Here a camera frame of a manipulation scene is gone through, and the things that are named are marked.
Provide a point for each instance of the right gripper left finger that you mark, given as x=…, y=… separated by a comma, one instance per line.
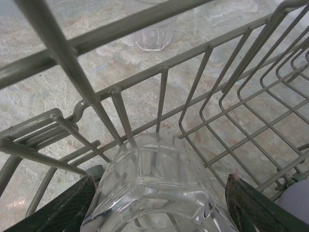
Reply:
x=60, y=212

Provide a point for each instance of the pale purple plastic cup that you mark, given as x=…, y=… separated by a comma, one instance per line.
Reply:
x=297, y=198

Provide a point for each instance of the clear faceted plastic cup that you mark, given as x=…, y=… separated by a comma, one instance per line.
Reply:
x=154, y=36
x=157, y=181

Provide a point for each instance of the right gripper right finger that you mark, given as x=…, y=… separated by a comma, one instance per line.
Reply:
x=253, y=212

